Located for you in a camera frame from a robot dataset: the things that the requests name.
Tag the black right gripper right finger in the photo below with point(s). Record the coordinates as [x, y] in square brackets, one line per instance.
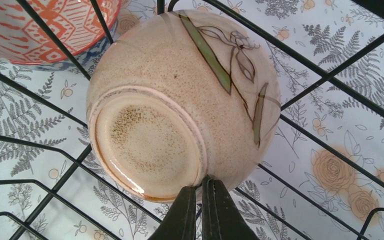
[221, 219]

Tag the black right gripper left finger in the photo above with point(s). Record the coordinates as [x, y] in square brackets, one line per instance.
[180, 220]

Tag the beige bowl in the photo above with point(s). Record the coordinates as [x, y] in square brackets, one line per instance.
[183, 95]

